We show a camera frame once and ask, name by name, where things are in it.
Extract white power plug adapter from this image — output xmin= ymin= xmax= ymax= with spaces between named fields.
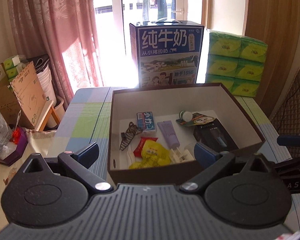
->
xmin=170 ymin=148 xmax=194 ymax=164

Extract brown striped hair clip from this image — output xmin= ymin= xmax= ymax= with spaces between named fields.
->
xmin=120 ymin=122 xmax=143 ymax=151

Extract purple cream tube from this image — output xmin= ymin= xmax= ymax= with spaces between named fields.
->
xmin=157 ymin=121 xmax=180 ymax=150

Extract yellow snack packet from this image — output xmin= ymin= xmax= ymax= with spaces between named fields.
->
xmin=129 ymin=140 xmax=171 ymax=170

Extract brown quilted chair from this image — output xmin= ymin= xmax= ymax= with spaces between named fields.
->
xmin=271 ymin=67 xmax=300 ymax=158

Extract black shaver box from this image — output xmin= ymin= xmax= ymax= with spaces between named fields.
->
xmin=193 ymin=119 xmax=238 ymax=152

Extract green round-label card packet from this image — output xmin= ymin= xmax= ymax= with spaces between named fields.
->
xmin=176 ymin=113 xmax=215 ymax=127

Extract small white lidded jar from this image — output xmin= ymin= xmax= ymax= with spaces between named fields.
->
xmin=179 ymin=110 xmax=193 ymax=122

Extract red snack packet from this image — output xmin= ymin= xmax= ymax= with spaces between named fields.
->
xmin=133 ymin=137 xmax=158 ymax=158

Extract purple box with red item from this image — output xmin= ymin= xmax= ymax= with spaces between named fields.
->
xmin=0 ymin=126 xmax=28 ymax=166

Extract brown open cardboard box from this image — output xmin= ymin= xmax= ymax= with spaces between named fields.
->
xmin=107 ymin=83 xmax=265 ymax=185

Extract blue white tissue packet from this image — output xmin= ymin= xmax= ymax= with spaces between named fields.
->
xmin=136 ymin=112 xmax=157 ymax=134

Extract brown cardboard carton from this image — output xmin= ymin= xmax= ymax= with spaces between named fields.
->
xmin=0 ymin=62 xmax=46 ymax=129

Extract white stacked buckets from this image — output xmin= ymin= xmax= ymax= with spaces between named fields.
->
xmin=37 ymin=66 xmax=65 ymax=120

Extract green tissue pack bundle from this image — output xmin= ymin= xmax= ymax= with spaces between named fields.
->
xmin=205 ymin=31 xmax=268 ymax=98

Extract blue milk carton box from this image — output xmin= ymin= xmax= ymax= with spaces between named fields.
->
xmin=129 ymin=20 xmax=204 ymax=88

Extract pink patterned curtain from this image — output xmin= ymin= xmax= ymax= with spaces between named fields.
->
xmin=7 ymin=0 xmax=103 ymax=106

